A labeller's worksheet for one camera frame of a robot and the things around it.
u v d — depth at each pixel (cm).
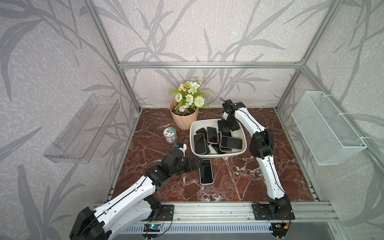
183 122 98
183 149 72
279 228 72
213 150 96
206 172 87
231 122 89
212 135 103
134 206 48
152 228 71
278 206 64
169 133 96
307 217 72
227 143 175
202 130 106
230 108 79
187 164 68
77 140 67
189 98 85
